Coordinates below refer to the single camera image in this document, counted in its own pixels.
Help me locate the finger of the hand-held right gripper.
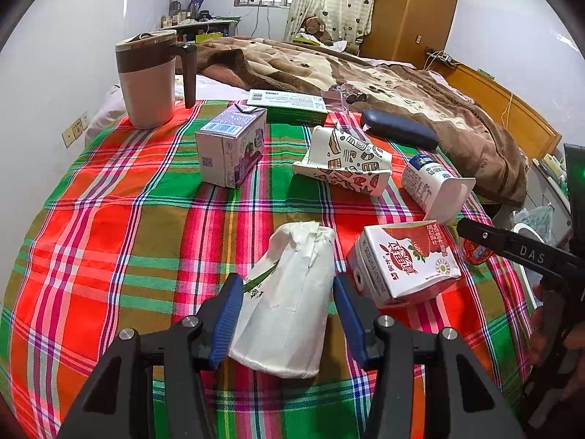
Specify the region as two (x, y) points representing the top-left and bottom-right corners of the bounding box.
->
(457, 217), (581, 279)

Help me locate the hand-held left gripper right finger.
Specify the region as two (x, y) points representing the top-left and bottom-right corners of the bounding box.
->
(333, 274), (526, 439)

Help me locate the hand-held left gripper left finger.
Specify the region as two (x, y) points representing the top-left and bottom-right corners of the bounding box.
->
(55, 273), (245, 439)

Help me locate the white round trash bin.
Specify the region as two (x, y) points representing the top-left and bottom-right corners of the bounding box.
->
(511, 222), (556, 312)

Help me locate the white paper bag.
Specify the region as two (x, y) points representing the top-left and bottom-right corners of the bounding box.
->
(227, 222), (336, 379)

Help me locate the person's right hand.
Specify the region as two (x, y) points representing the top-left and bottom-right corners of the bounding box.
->
(528, 284), (585, 389)

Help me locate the row of small boxes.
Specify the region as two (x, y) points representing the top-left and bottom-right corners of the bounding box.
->
(532, 155), (570, 184)

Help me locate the red round lid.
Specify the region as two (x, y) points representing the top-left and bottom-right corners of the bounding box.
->
(459, 237), (492, 266)

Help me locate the hanging printed plastic bag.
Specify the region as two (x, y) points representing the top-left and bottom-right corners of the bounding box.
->
(509, 205), (554, 243)

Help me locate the strawberry milk carton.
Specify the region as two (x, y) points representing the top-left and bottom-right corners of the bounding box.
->
(346, 220), (462, 308)

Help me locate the white yogurt cup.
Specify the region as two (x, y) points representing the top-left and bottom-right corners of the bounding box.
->
(401, 154), (477, 226)

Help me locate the wooden headboard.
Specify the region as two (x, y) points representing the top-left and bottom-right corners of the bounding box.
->
(430, 61), (562, 161)

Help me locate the plaid tablecloth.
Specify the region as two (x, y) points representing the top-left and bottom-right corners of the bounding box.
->
(0, 101), (540, 439)

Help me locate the dark blue glasses case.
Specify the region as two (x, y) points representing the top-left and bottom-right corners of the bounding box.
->
(360, 109), (440, 150)

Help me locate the patterned paper cup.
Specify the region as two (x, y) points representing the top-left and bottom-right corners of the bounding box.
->
(292, 125), (394, 197)

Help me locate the brown printed blanket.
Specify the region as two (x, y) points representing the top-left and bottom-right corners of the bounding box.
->
(194, 37), (528, 206)

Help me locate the purple milk carton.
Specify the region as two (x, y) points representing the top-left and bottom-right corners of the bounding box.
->
(195, 103), (268, 189)

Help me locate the green flat box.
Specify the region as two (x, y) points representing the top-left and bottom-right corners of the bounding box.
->
(247, 89), (329, 127)

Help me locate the wooden wardrobe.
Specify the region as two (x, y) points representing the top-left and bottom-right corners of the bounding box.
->
(361, 0), (462, 67)

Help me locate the brown and pink mug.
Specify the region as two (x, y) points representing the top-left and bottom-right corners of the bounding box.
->
(114, 30), (198, 130)

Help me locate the brown teddy bear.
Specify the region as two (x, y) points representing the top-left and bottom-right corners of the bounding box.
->
(302, 16), (334, 46)

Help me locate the cluttered desk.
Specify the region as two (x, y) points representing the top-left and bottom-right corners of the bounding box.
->
(160, 14), (241, 42)

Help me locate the wall socket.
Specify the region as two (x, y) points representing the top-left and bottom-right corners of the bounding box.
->
(61, 110), (90, 148)

